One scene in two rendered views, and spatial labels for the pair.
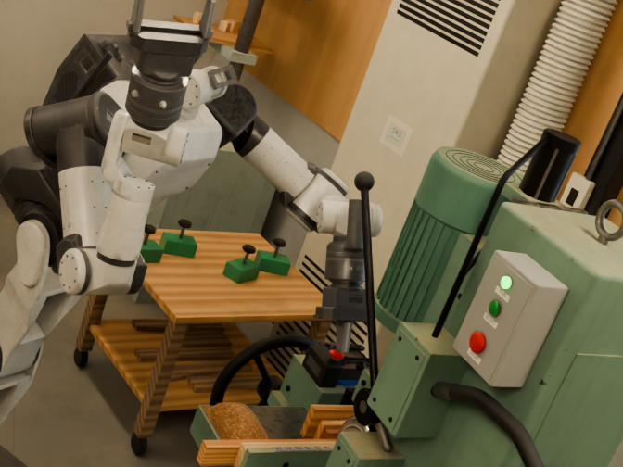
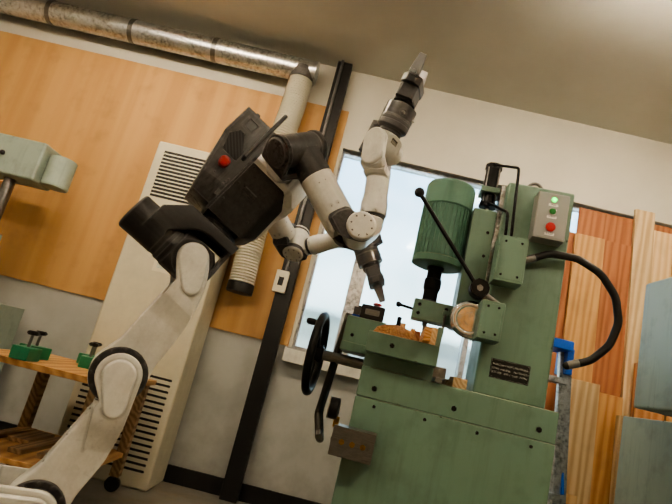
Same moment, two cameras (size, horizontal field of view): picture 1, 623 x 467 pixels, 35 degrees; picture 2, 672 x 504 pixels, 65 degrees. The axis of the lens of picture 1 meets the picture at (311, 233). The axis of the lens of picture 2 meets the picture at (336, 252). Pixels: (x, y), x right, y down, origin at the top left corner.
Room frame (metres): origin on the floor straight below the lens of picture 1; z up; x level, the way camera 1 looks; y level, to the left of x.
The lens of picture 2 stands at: (0.66, 1.33, 0.73)
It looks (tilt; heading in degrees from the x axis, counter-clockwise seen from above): 13 degrees up; 313
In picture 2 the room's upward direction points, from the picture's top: 14 degrees clockwise
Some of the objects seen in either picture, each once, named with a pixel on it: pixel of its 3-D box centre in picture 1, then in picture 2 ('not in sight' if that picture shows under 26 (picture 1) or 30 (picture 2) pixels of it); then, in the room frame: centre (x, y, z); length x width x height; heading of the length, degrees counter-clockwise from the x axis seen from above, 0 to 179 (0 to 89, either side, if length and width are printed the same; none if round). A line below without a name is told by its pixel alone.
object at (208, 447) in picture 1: (338, 450); (421, 343); (1.59, -0.18, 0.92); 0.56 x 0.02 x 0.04; 124
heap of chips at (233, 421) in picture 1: (241, 422); (396, 331); (1.57, 0.00, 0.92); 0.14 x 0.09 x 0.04; 34
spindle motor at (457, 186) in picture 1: (449, 248); (444, 226); (1.62, -0.23, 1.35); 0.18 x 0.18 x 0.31
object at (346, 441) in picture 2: not in sight; (352, 443); (1.59, 0.07, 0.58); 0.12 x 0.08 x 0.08; 34
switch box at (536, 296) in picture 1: (508, 319); (549, 218); (1.28, -0.29, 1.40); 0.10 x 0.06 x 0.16; 34
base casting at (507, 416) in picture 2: not in sight; (447, 402); (1.52, -0.30, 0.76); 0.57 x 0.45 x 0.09; 34
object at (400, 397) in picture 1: (416, 379); (508, 262); (1.36, -0.23, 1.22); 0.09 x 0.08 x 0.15; 34
